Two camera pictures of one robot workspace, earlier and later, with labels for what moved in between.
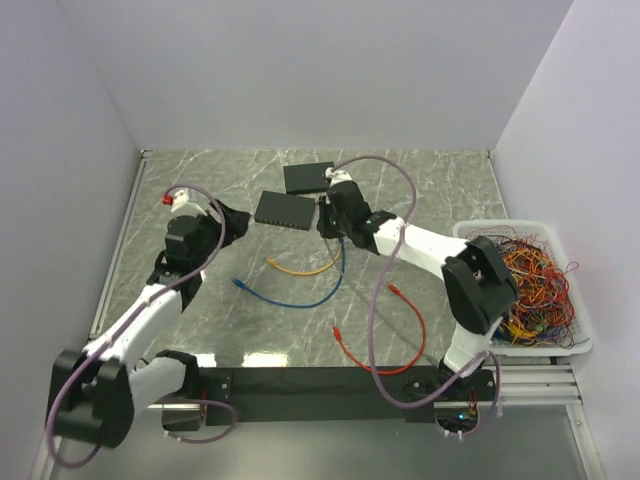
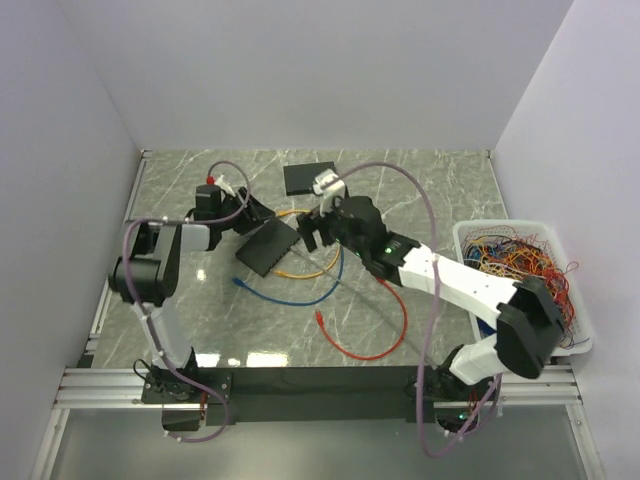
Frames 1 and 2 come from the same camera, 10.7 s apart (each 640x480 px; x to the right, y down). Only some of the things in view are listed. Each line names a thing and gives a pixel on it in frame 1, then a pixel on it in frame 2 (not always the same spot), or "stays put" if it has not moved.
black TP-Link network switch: [285, 209] → [268, 247]
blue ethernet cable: [280, 304] stays put
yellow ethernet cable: [274, 263] → [325, 270]
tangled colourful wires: [543, 315] stays put
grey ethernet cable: [349, 283] → [363, 300]
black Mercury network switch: [307, 177] stays put
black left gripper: [235, 225] → [254, 214]
